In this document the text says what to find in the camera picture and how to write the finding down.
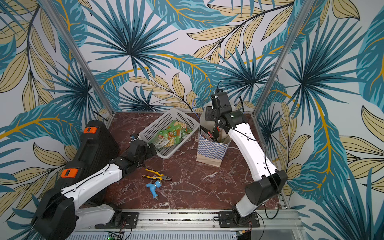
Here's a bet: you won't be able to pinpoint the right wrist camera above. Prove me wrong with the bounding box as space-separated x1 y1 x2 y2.
211 92 230 110

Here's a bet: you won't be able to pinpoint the yellow black pliers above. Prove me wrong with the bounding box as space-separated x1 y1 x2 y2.
142 168 172 181

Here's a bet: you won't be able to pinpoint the blue plastic fitting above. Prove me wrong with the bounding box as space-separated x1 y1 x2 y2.
146 180 162 201

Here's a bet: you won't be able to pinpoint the checkered paper bag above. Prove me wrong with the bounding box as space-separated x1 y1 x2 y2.
197 108 232 168

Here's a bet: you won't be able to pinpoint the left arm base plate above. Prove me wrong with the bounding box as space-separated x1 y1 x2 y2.
95 212 139 229

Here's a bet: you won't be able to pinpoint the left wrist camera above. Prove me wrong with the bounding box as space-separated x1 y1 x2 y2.
130 134 139 143

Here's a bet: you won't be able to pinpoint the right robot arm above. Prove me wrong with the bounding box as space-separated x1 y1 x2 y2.
205 105 288 228

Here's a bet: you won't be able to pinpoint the light green condiment packet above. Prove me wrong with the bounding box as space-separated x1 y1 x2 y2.
150 121 192 149

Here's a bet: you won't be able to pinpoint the right aluminium frame post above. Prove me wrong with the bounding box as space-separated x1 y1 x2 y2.
253 0 315 118

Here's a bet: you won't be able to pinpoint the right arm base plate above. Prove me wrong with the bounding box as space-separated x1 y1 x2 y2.
214 211 260 229

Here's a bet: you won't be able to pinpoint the left aluminium frame post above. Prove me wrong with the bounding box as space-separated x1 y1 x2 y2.
39 0 115 116

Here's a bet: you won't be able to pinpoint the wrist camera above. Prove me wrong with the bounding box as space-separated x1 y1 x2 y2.
211 92 230 110
130 134 139 143

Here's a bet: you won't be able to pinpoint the aluminium frame post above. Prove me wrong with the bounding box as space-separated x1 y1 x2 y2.
39 0 115 116
253 0 315 118

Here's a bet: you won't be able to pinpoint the black orange tool case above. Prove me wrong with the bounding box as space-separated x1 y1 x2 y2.
55 120 120 189

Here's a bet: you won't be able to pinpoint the aluminium front rail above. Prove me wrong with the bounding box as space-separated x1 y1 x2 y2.
66 209 308 240

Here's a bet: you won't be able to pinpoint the white plastic basket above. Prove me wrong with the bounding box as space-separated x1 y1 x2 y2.
139 109 200 159

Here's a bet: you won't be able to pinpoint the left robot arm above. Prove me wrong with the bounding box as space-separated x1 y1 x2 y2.
31 139 157 240

